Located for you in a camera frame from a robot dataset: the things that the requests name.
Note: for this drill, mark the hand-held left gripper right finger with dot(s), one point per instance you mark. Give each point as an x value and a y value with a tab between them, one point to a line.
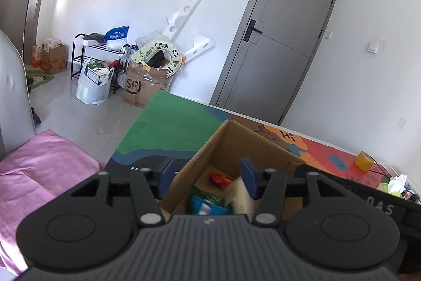
248	177

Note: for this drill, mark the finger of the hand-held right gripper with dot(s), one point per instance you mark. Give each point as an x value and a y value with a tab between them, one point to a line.
299	170

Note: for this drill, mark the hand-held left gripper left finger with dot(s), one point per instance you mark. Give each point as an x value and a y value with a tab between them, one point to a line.
167	177

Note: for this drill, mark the large white roll packet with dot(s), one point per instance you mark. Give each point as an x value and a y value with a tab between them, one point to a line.
238	195

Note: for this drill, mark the orange red snack packet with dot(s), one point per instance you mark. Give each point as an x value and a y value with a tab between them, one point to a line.
220	179

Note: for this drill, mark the dark green candy packet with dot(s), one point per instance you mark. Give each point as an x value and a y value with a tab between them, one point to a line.
210	198

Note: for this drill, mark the blue snack packet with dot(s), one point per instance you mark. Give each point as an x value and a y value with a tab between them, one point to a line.
210	210

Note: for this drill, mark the green tissue box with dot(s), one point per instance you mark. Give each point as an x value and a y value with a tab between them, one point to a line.
394	184

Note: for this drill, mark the yellow tape roll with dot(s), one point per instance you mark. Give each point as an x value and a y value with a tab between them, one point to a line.
363	162

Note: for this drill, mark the colourful cat printed table mat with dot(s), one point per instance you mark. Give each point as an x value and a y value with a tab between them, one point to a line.
171	126

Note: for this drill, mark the large printed cardboard box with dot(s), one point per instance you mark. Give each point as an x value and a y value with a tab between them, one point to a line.
144	86

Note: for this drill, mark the white plastic shopping bag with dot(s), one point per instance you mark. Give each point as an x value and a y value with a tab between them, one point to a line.
90	93

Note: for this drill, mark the panda print toilet seat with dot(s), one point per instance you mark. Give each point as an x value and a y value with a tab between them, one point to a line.
174	60

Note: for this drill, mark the pink blanket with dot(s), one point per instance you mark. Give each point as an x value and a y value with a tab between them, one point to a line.
39	169

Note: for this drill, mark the crumpled clear plastic bag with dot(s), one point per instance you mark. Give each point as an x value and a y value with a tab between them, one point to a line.
148	39

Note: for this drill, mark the blue bag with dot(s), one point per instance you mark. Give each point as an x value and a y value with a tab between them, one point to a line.
116	34

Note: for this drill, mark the black shoe rack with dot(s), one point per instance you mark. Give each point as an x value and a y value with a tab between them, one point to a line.
88	41

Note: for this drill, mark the green figure rug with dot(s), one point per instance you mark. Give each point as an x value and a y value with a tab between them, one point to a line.
42	78

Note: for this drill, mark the small brown cardboard box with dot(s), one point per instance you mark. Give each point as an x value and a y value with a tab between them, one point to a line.
54	58

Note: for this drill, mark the tall white board with holes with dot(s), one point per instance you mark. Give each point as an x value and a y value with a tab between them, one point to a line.
186	9

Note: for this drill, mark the orange white carton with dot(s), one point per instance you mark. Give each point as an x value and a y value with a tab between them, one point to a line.
36	55

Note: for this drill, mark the short white bracket board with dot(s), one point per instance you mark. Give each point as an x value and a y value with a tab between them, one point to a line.
200	42

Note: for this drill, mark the square white wall switch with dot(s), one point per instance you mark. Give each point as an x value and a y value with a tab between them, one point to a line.
373	46

